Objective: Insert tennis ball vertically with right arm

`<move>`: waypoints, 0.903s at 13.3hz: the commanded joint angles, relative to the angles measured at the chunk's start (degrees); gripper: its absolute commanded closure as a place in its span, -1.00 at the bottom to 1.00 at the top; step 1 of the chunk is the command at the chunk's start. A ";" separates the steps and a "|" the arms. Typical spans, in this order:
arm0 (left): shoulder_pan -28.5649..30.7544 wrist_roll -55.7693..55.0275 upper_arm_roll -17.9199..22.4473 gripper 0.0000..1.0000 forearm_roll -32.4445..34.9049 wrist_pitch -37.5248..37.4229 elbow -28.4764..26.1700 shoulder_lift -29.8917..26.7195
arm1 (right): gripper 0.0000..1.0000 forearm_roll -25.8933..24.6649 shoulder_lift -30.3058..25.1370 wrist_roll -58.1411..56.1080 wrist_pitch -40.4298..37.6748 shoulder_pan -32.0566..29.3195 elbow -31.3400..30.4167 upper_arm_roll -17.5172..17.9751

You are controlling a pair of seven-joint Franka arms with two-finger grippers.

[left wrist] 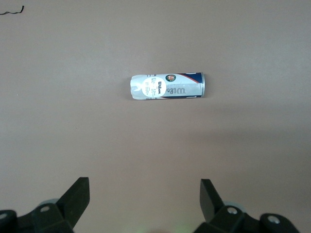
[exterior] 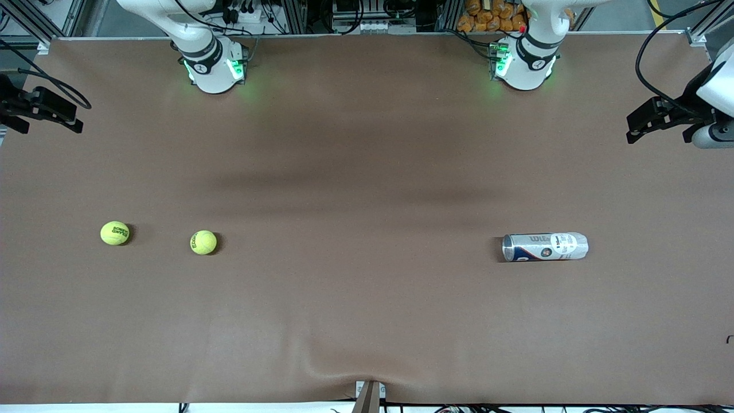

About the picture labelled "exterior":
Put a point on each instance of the aluminium frame profile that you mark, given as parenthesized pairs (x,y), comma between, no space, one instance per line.
(34,26)
(450,14)
(697,37)
(292,17)

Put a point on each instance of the brown table mat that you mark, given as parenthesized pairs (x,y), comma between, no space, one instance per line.
(367,315)

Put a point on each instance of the clear tennis ball can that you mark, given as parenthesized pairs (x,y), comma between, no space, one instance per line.
(539,248)

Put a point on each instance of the orange objects bag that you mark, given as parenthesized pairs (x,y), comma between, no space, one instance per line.
(487,17)

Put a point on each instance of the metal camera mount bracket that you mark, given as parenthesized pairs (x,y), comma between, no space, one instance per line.
(370,398)

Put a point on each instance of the white power strip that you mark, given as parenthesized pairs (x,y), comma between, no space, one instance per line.
(252,16)

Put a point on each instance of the yellow tennis ball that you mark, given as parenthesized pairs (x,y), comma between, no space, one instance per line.
(203,242)
(114,233)

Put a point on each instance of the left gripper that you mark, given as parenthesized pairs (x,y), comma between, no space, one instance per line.
(682,108)

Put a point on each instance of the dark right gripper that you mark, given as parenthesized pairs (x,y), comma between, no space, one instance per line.
(12,103)

